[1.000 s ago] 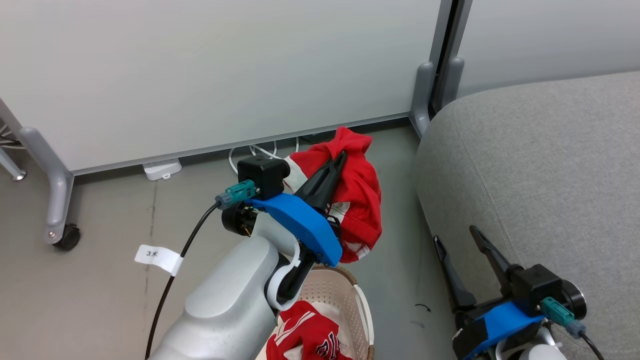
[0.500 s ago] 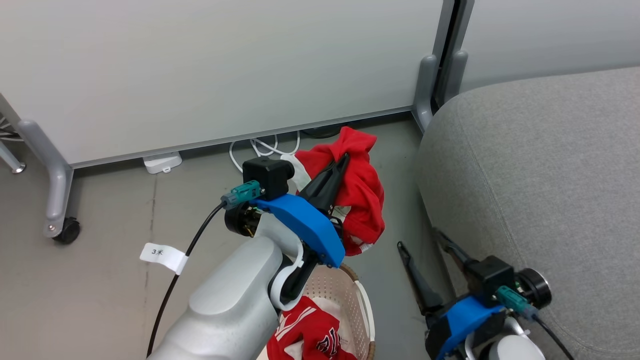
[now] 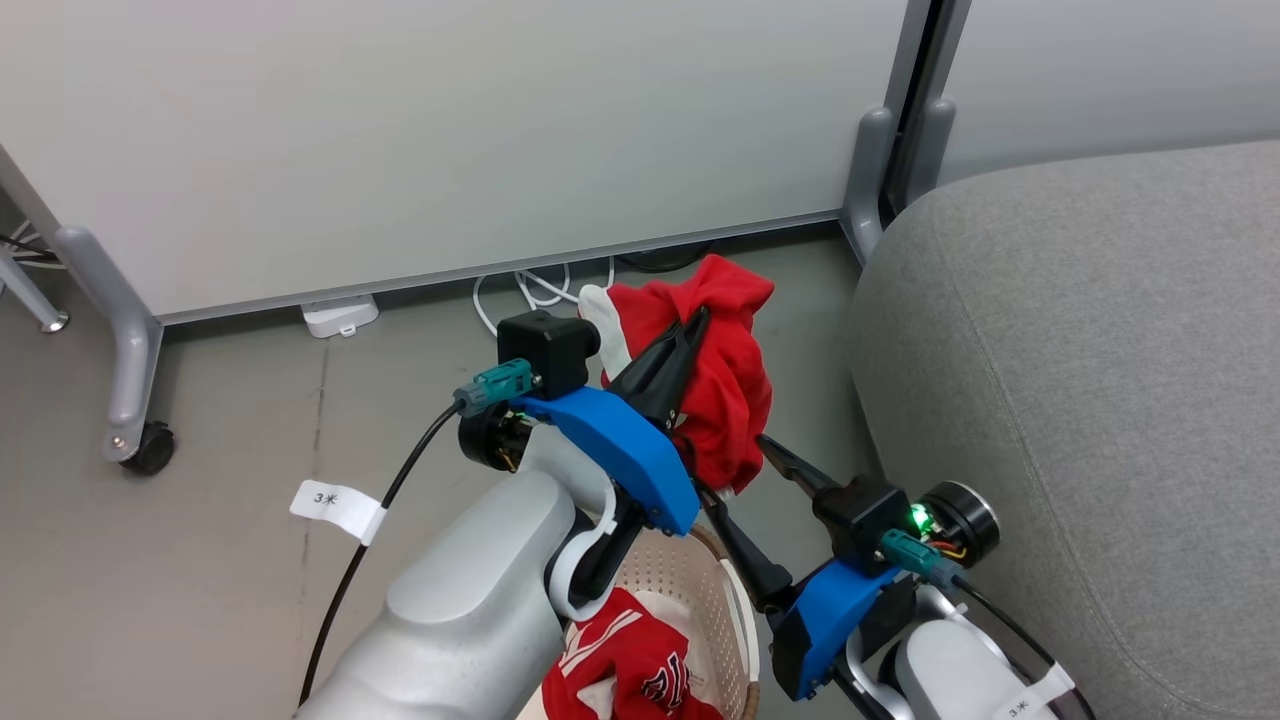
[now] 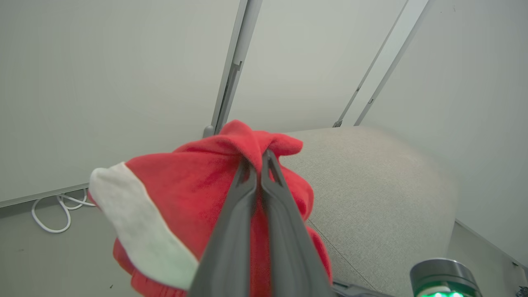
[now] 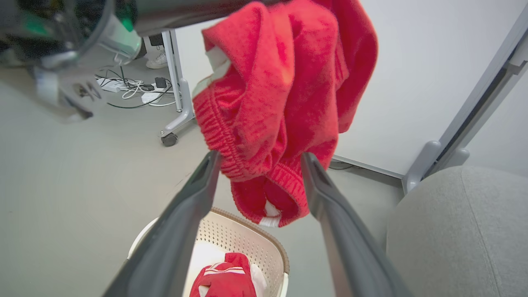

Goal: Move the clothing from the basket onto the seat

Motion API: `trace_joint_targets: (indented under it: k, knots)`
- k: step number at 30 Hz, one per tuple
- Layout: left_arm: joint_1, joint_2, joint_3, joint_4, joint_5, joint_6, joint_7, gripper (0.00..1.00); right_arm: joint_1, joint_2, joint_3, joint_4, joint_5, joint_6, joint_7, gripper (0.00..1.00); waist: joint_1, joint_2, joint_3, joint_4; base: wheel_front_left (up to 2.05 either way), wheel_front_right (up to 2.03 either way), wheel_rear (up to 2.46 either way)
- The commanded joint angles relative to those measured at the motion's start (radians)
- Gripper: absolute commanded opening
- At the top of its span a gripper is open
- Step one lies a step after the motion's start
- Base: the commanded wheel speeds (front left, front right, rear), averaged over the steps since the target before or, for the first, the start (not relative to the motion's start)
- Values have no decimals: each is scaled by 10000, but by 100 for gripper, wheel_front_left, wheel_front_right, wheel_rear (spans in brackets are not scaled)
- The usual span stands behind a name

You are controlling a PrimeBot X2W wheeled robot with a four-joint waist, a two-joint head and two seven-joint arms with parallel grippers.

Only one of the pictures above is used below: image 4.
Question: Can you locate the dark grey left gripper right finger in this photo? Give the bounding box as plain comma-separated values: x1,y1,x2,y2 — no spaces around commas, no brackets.
261,149,335,297

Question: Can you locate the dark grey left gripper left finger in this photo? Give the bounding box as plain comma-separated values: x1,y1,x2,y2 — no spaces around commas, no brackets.
189,158,259,297

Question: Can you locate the red and white garment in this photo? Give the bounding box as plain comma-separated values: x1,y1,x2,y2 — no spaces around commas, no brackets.
88,120,334,297

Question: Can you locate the grey fabric sofa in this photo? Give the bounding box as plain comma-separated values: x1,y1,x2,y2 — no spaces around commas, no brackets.
280,126,460,297

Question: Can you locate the white partition panel behind sofa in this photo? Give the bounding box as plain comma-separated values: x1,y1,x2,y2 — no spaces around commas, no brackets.
225,0,429,133

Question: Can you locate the wide white partition panel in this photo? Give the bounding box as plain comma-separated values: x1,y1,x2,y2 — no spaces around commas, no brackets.
0,0,250,209

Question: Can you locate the white coiled cable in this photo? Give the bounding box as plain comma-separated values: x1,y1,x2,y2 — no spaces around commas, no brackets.
32,189,96,234

